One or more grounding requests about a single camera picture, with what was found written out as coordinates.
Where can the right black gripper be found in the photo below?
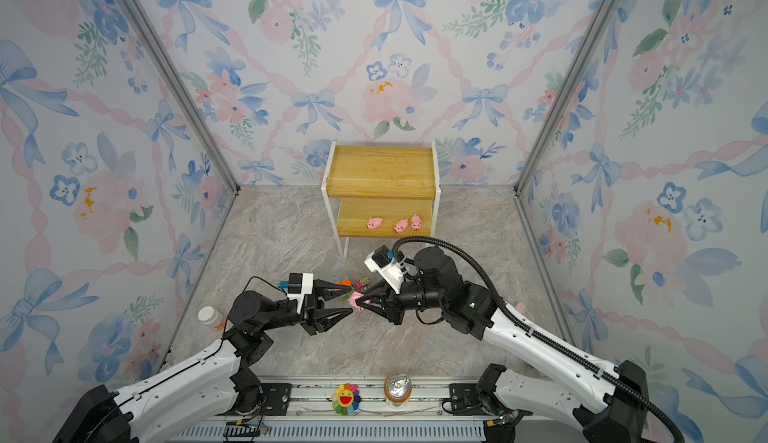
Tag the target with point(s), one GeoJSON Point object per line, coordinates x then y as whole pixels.
{"type": "Point", "coordinates": [391, 307]}

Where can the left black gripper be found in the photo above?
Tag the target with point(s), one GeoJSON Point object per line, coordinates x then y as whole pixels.
{"type": "Point", "coordinates": [312, 318]}

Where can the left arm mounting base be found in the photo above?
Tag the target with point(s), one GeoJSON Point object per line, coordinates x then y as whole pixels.
{"type": "Point", "coordinates": [269, 399]}

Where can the right arm mounting base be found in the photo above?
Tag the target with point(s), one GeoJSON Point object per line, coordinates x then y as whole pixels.
{"type": "Point", "coordinates": [464, 400]}

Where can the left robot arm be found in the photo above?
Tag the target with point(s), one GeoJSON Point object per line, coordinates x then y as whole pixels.
{"type": "Point", "coordinates": [216, 380]}

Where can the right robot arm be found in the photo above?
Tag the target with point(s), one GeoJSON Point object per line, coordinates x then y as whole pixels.
{"type": "Point", "coordinates": [479, 314]}

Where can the orange metal can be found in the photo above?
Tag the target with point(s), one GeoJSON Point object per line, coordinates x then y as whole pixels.
{"type": "Point", "coordinates": [397, 389]}

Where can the rainbow smiling flower plush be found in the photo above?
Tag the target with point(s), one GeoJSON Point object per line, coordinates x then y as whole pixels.
{"type": "Point", "coordinates": [346, 399]}

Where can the white capped pill bottle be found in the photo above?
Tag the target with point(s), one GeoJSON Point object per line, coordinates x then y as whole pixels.
{"type": "Point", "coordinates": [211, 317]}

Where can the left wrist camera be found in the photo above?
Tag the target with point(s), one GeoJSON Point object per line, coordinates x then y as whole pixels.
{"type": "Point", "coordinates": [299, 285]}

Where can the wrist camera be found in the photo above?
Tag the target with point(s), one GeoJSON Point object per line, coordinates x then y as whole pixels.
{"type": "Point", "coordinates": [382, 262]}
{"type": "Point", "coordinates": [299, 285]}

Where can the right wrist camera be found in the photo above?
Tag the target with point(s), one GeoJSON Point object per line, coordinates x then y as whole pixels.
{"type": "Point", "coordinates": [382, 262]}

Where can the aluminium mounting rail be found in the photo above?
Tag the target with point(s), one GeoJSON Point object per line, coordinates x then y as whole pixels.
{"type": "Point", "coordinates": [366, 404]}

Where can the wooden two-tier white-frame shelf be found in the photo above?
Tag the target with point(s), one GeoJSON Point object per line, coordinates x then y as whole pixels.
{"type": "Point", "coordinates": [391, 182]}

